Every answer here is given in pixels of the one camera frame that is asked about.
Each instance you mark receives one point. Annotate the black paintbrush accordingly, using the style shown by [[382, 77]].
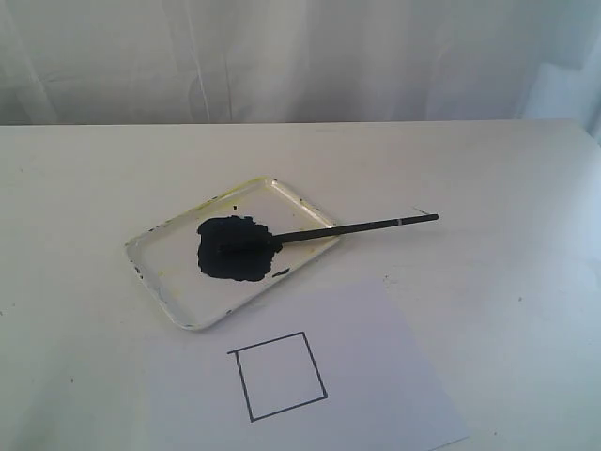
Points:
[[275, 242]]

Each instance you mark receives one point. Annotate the white paint tray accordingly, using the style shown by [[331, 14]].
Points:
[[165, 257]]

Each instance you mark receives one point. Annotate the white paper with square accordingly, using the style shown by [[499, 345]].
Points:
[[334, 369]]

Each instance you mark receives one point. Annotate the white backdrop curtain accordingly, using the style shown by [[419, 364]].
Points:
[[130, 62]]

